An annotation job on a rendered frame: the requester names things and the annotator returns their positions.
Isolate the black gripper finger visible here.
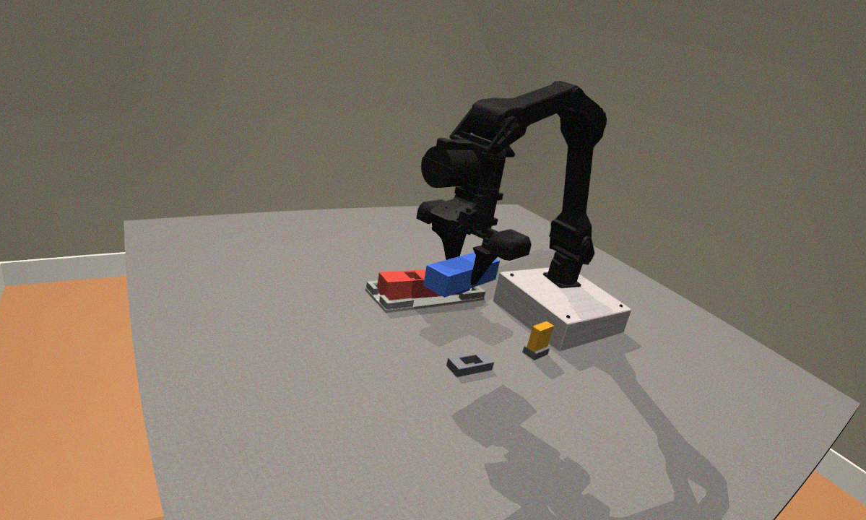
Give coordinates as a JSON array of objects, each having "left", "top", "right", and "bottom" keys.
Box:
[
  {"left": 437, "top": 233, "right": 467, "bottom": 260},
  {"left": 471, "top": 246, "right": 497, "bottom": 285}
]

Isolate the yellow rectangular block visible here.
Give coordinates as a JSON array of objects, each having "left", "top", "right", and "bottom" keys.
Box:
[{"left": 527, "top": 321, "right": 554, "bottom": 352}]

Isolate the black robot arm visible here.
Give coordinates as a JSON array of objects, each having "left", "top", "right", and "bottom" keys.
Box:
[{"left": 421, "top": 81, "right": 607, "bottom": 288}]

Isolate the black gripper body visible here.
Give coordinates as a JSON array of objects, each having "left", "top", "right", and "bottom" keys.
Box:
[{"left": 417, "top": 184, "right": 532, "bottom": 261}]

